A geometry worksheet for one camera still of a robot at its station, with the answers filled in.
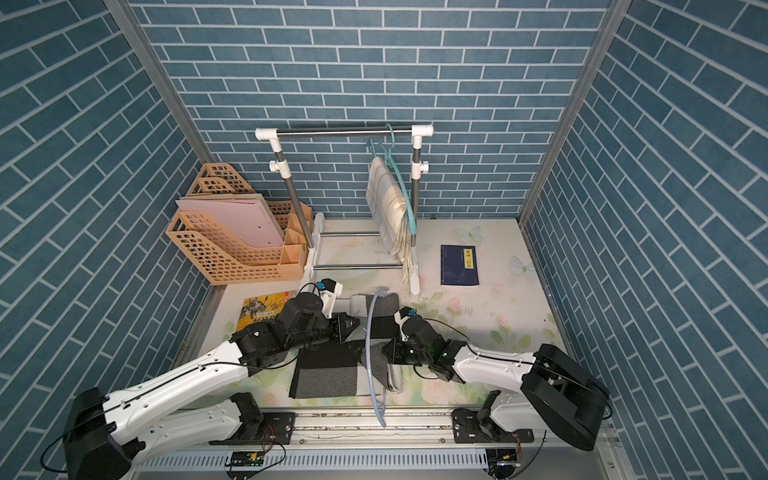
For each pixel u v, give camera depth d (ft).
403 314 2.61
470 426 2.42
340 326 2.10
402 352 2.42
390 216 2.59
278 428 2.42
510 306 3.21
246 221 2.95
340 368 2.71
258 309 3.08
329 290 2.23
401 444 2.37
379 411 2.47
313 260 3.44
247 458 2.36
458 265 3.51
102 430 1.28
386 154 2.55
